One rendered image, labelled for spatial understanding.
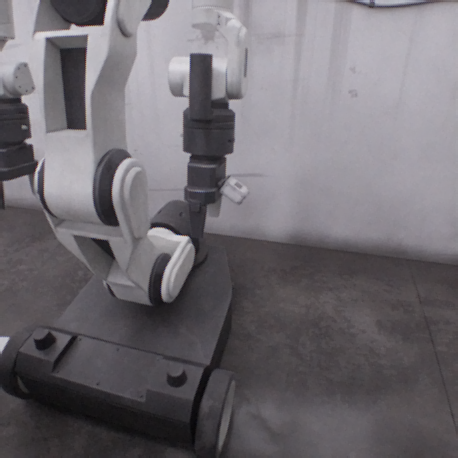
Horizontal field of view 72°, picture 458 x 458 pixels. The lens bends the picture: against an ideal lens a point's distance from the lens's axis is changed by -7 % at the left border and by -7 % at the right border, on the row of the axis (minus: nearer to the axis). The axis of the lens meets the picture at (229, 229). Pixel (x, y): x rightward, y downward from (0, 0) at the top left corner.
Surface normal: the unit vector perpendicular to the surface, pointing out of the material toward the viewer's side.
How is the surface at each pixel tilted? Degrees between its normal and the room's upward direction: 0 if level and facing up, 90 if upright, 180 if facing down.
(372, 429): 0
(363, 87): 90
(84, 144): 80
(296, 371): 0
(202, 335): 0
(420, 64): 90
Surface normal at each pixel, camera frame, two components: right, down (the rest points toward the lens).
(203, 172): -0.22, 0.36
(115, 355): 0.00, -0.83
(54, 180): -0.21, 0.15
